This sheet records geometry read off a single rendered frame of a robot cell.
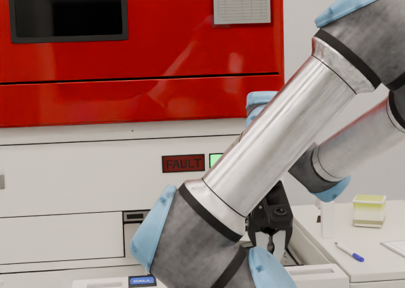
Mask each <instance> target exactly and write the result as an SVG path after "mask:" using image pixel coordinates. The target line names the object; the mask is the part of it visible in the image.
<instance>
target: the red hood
mask: <svg viewBox="0 0 405 288"><path fill-rule="evenodd" d="M283 86H284V19H283V0H0V128H16V127H44V126H58V125H85V124H113V123H128V122H155V121H183V120H198V119H225V118H240V117H247V114H246V100H247V95H248V94H249V93H251V92H260V91H277V92H278V91H279V90H280V89H281V88H282V87H283Z"/></svg>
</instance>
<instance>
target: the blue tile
mask: <svg viewBox="0 0 405 288"><path fill-rule="evenodd" d="M144 283H154V279H153V277H142V278H131V284H144Z"/></svg>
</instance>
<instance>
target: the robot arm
mask: <svg viewBox="0 0 405 288"><path fill-rule="evenodd" d="M315 24H316V27H317V28H320V29H319V30H318V32H317V33H316V34H315V35H314V36H313V37H312V54H311V56H310V57H309V58H308V59H307V60H306V61H305V62H304V63H303V64H302V66H301V67H300V68H299V69H298V70H297V71H296V72H295V73H294V74H293V75H292V77H291V78H290V79H289V80H288V81H287V83H286V84H285V85H284V86H283V87H282V88H281V89H280V90H279V91H278V92H277V91H260V92H251V93H249V94H248V95H247V100H246V114H247V119H246V123H245V129H244V131H243V132H242V133H241V134H240V135H239V137H238V138H237V139H236V140H235V141H234V142H233V143H232V144H231V145H230V147H229V148H228V149H227V150H226V151H225V152H224V153H223V154H222V155H221V156H220V158H219V159H218V160H217V161H216V162H215V164H214V165H213V166H212V167H211V168H210V169H209V170H208V171H207V172H206V174H205V175H204V176H203V177H202V178H200V179H196V180H186V181H185V182H184V183H183V184H182V185H181V186H180V187H179V188H178V189H177V187H176V186H173V185H171V184H170V185H168V186H167V187H166V188H165V190H164V191H163V193H162V194H161V195H160V197H159V198H158V200H157V201H156V203H155V204H154V206H153V207H152V209H151V210H150V212H149V213H148V215H147V216H146V218H145V219H144V221H143V222H142V224H141V225H140V227H139V228H138V230H137V231H136V233H135V235H134V236H133V238H132V240H131V242H130V252H131V255H132V256H133V257H134V258H135V259H136V260H137V261H138V262H139V263H140V264H141V265H142V266H143V267H144V268H146V271H147V272H148V273H149V272H150V273H151V274H153V276H155V277H156V278H157V279H158V280H159V281H161V282H162V283H163V284H164V285H165V286H166V287H167V288H297V286H296V284H295V283H294V281H293V279H292V277H291V276H290V275H289V273H288V272H287V270H286V269H285V268H284V267H283V265H282V264H281V263H280V261H281V259H282V257H283V255H284V252H285V250H286V249H287V246H288V244H289V241H290V238H291V236H292V230H293V227H292V225H293V218H294V216H293V213H292V210H291V207H290V204H289V201H288V198H287V195H286V192H285V189H284V187H283V183H282V181H281V180H280V178H281V177H282V176H283V175H284V174H285V173H286V172H287V171H288V172H289V173H290V174H291V175H292V176H293V177H294V178H295V179H296V180H298V181H299V182H300V183H301V184H302V185H303V186H304V187H305V188H306V189H307V190H308V191H309V192H310V193H311V194H313V195H315V196H316V197H317V198H319V199H320V200H321V201H322V202H332V201H333V200H335V199H336V197H338V196H339V195H340V194H341V193H342V192H343V191H344V190H345V189H346V187H347V185H348V184H349V183H350V180H351V174H352V173H354V172H355V171H358V170H359V169H361V168H362V167H364V166H366V165H367V164H369V163H370V162H372V161H374V160H376V159H378V158H379V157H381V156H383V155H384V154H386V153H387V152H389V151H391V150H393V149H394V148H396V147H398V146H400V145H401V144H403V143H404V142H405V0H335V1H334V2H333V3H332V4H331V5H330V6H329V7H327V8H326V9H325V10H324V11H323V12H322V13H321V14H320V15H319V16H318V17H317V18H316V19H315ZM381 83H382V84H383V85H385V86H386V87H387V88H388V89H389V93H388V96H387V97H385V98H383V99H382V100H381V101H379V102H378V103H376V104H375V105H374V106H372V107H371V108H370V109H368V110H367V111H366V112H364V113H362V114H361V115H360V116H358V117H357V118H355V119H354V120H353V121H351V122H350V123H349V124H347V125H346V126H344V127H343V128H341V129H340V130H339V131H337V132H336V133H334V134H333V135H332V136H330V137H329V138H328V139H326V140H325V141H323V142H322V143H320V144H319V145H317V144H316V143H315V142H314V141H315V140H316V139H317V138H318V136H319V135H320V134H321V133H322V132H323V131H324V130H325V129H326V128H327V127H328V126H329V124H330V123H331V122H332V121H333V120H334V119H335V117H336V116H337V115H338V114H339V113H340V112H341V111H342V110H343V109H344V108H345V106H346V105H347V104H348V103H349V102H350V101H351V100H352V99H353V98H354V97H355V96H356V95H357V94H358V93H368V92H373V91H374V90H375V89H376V88H377V87H378V86H379V85H380V84H381ZM246 218H247V219H248V225H247V233H248V237H249V239H250V241H251V243H252V245H253V248H251V249H250V250H249V251H247V250H246V249H245V248H244V247H243V246H241V245H240V244H239V243H238V241H239V240H240V239H241V238H242V237H243V236H244V234H245V219H246ZM266 227H270V228H271V229H275V231H274V232H273V233H272V234H271V241H272V243H273V248H272V251H271V253H270V252H269V251H268V250H267V245H268V243H269V236H268V235H267V234H266V233H265V232H263V231H261V230H264V229H265V228H266ZM260 228H261V229H260Z"/></svg>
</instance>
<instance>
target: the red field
mask: <svg viewBox="0 0 405 288"><path fill-rule="evenodd" d="M163 167H164V172H168V171H192V170H204V160H203V155H194V156H181V157H163Z"/></svg>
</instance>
